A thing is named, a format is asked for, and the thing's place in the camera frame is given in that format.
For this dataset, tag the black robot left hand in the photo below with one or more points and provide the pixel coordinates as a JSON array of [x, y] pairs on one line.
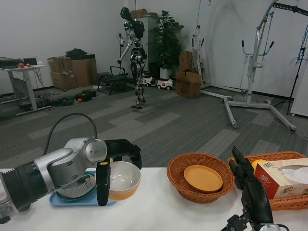
[[120, 148]]

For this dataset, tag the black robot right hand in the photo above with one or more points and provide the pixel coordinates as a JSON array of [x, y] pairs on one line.
[[255, 199]]

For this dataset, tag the white and orange plastic bowl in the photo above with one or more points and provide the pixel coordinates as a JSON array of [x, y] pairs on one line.
[[125, 178]]

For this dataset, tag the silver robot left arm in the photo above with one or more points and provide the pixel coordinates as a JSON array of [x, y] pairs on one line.
[[60, 163]]

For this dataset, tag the tissue box with white tissue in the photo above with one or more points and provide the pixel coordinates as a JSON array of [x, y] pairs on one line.
[[276, 183]]

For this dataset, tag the rectangular wicker basket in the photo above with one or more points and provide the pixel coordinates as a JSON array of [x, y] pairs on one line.
[[288, 203]]

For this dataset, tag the yellow ball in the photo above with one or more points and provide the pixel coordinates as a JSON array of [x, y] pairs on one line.
[[257, 163]]

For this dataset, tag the orange plastic plate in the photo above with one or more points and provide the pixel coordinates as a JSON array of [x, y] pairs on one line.
[[202, 179]]

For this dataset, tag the grey knitted shoe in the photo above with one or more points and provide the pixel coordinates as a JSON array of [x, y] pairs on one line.
[[77, 187]]

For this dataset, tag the orange ball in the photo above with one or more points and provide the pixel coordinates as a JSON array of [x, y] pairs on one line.
[[80, 99]]

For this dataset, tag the round wicker basket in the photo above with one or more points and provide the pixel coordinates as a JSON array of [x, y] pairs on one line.
[[175, 178]]

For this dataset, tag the black bag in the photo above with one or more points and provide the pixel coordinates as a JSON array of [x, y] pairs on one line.
[[87, 93]]

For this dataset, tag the light blue plastic tray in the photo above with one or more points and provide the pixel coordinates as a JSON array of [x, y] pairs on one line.
[[72, 204]]

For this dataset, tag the teal green plate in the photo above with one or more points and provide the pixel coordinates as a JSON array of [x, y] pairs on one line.
[[66, 199]]

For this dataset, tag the long black case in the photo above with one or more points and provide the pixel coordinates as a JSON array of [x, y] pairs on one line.
[[60, 102]]

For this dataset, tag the large cardboard box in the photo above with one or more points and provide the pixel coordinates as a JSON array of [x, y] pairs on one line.
[[83, 72]]

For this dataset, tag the low cardboard box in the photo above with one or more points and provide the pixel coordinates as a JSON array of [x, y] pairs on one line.
[[63, 80]]

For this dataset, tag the small open cardboard box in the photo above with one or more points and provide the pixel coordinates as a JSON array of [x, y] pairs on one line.
[[59, 64]]

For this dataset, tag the black clothing pile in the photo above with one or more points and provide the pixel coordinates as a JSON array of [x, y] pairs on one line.
[[75, 53]]

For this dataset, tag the tall cardboard box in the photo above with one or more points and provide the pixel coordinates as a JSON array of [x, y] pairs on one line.
[[186, 61]]

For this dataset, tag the white cabinet on castors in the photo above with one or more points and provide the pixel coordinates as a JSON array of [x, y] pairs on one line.
[[300, 96]]

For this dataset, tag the white standing desk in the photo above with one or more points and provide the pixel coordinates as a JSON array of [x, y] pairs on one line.
[[26, 84]]

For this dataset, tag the potted green plant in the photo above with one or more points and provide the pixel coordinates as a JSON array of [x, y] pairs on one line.
[[167, 41]]

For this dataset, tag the hanging humanoid robot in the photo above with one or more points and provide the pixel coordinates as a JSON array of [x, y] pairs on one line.
[[136, 31]]

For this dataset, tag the black tripod stand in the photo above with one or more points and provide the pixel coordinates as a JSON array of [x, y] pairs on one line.
[[297, 77]]

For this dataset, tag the small white hoist frame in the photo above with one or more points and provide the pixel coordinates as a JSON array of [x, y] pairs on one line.
[[201, 60]]

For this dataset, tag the large white hoist frame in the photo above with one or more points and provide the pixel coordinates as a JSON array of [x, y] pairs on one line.
[[251, 72]]

